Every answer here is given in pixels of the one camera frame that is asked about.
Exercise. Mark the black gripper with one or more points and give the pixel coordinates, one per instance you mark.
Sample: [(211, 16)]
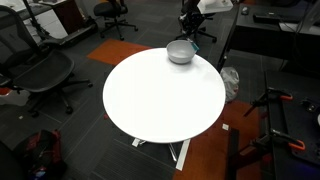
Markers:
[(190, 16)]

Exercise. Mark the grey round bowl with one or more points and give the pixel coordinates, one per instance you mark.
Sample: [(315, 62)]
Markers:
[(180, 53)]

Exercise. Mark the grey computer mouse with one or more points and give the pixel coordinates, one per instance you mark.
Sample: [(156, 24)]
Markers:
[(245, 10)]

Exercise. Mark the white plastic bag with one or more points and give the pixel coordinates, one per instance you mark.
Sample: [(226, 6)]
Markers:
[(230, 83)]

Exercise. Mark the black office desk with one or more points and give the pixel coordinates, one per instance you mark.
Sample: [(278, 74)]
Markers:
[(260, 36)]

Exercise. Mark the black keyboard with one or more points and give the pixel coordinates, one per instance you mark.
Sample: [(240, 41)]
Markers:
[(266, 17)]

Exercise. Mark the black padded office chair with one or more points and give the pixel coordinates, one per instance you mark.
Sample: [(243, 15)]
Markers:
[(110, 8)]

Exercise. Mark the white paper scrap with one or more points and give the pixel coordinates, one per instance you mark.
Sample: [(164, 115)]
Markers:
[(225, 126)]

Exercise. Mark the white table base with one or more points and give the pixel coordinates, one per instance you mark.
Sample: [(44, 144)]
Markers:
[(182, 155)]

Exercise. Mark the black workbench leg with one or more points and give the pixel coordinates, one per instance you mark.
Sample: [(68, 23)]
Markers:
[(232, 156)]

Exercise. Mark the black workbench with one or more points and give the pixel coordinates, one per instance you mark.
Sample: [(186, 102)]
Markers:
[(293, 123)]

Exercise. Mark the desk with white panel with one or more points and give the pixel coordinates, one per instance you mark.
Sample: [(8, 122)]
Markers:
[(50, 21)]

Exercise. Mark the black mesh office chair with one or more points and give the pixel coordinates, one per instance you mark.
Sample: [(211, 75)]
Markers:
[(43, 71)]

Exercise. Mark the red black tool bag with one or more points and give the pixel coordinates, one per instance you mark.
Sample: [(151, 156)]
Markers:
[(41, 153)]

